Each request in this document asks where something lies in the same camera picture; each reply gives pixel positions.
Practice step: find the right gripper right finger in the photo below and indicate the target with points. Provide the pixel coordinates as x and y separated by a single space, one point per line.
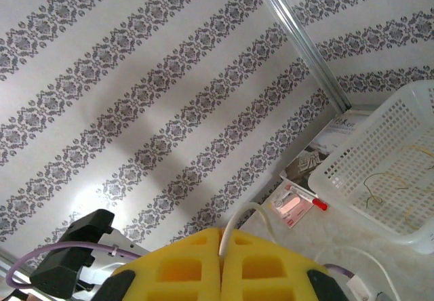
271 274

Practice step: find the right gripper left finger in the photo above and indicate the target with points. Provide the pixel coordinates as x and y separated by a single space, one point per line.
169 274

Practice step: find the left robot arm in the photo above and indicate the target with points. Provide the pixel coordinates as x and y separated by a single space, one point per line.
57 270

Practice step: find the pink packaged item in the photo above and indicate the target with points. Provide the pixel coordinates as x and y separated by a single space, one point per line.
288 209

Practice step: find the red-capped marker pen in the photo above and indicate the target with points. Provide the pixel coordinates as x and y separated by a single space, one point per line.
320 206

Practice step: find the printed booklet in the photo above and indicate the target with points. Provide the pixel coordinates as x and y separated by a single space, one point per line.
325 145

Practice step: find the white plastic basket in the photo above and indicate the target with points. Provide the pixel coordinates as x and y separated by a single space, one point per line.
356 138

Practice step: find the aluminium frame post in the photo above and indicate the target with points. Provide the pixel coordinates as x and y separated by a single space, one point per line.
301 41

